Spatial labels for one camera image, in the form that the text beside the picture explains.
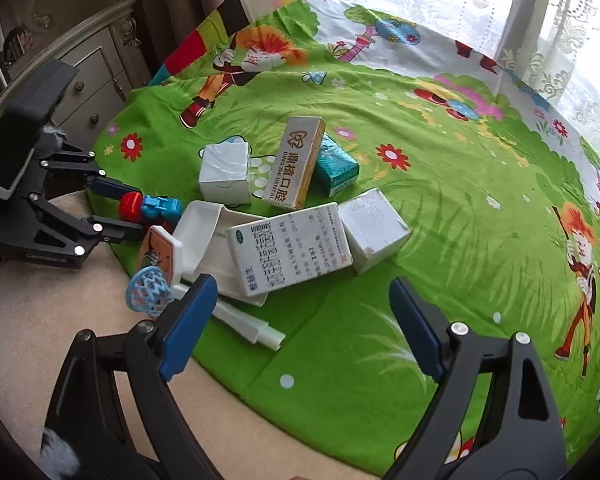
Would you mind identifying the carved grey wooden cabinet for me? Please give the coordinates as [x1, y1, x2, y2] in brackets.
[0, 0, 146, 171]

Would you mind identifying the green cartoon printed blanket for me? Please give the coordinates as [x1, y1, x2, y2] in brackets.
[87, 0, 600, 476]

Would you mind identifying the white medicine box green label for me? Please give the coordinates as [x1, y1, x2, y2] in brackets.
[226, 202, 353, 297]

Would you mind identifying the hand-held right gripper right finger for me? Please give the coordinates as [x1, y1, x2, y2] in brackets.
[380, 276, 568, 480]

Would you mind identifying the white plastic pole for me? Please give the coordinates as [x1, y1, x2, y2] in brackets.
[171, 282, 287, 350]

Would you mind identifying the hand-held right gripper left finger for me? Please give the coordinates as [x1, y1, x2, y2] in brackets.
[44, 274, 231, 480]

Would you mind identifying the plain brown curtain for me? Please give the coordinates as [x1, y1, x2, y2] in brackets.
[110, 0, 241, 86]

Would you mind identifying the white plastic tray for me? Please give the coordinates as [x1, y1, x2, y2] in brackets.
[172, 200, 270, 307]

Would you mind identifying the plain white cube box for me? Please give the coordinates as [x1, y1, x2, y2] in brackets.
[338, 187, 412, 275]
[198, 141, 253, 206]

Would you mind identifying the white gold tooth-logo box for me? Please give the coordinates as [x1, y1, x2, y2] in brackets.
[262, 115, 327, 210]

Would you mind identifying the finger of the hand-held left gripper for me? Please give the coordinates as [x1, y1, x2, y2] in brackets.
[27, 191, 148, 268]
[30, 140, 145, 203]

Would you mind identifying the red blue small bottle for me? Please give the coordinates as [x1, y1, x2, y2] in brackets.
[119, 192, 182, 224]

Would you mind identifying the beige plush cushion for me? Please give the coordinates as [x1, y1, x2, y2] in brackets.
[0, 192, 396, 480]

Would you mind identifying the toy basketball hoop blue net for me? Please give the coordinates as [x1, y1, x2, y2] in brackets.
[126, 225, 184, 318]

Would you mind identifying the teal cardboard box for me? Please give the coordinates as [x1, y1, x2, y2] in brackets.
[313, 133, 360, 197]

